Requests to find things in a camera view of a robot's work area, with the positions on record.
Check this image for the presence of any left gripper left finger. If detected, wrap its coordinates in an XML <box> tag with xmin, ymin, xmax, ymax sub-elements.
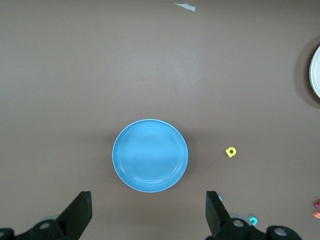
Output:
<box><xmin>0</xmin><ymin>191</ymin><xmax>93</xmax><ymax>240</ymax></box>

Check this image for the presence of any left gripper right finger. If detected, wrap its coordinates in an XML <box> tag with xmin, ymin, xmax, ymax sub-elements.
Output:
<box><xmin>205</xmin><ymin>190</ymin><xmax>304</xmax><ymax>240</ymax></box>

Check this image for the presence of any blue plate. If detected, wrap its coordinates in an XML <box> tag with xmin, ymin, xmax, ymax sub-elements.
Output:
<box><xmin>111</xmin><ymin>118</ymin><xmax>189</xmax><ymax>193</ymax></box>

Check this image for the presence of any beige plate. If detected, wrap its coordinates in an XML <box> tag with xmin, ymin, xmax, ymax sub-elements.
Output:
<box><xmin>309</xmin><ymin>44</ymin><xmax>320</xmax><ymax>99</ymax></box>

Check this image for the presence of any white tape scrap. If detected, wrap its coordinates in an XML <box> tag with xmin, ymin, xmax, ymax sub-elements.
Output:
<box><xmin>174</xmin><ymin>2</ymin><xmax>197</xmax><ymax>12</ymax></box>

